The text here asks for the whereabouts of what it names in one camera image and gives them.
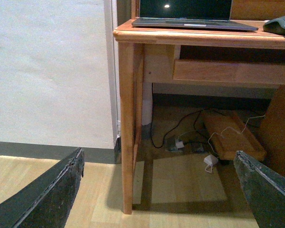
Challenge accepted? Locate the wooden desk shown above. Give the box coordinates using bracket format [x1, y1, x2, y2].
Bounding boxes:
[113, 0, 285, 215]

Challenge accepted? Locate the white cable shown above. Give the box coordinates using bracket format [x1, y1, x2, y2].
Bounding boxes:
[208, 114, 266, 157]

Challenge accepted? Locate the white pipe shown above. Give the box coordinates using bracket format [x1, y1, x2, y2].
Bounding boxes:
[142, 82, 152, 125]

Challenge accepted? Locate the grey laptop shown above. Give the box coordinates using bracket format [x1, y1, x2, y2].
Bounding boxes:
[132, 0, 258, 31]

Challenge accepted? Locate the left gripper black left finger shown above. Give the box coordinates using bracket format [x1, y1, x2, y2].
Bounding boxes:
[0, 148, 85, 228]

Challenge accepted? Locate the wooden pull-out keyboard tray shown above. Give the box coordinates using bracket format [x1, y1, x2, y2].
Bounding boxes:
[172, 46, 285, 85]

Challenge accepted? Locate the dark grey computer mouse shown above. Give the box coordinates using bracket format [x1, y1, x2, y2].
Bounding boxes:
[263, 16, 285, 36]

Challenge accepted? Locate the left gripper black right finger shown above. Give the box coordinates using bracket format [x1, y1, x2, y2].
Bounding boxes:
[234, 151, 285, 228]

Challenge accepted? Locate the white power adapter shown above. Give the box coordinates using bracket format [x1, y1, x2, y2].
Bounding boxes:
[204, 154, 219, 173]

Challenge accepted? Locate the black cable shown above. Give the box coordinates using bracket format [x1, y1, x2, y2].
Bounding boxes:
[151, 83, 264, 149]

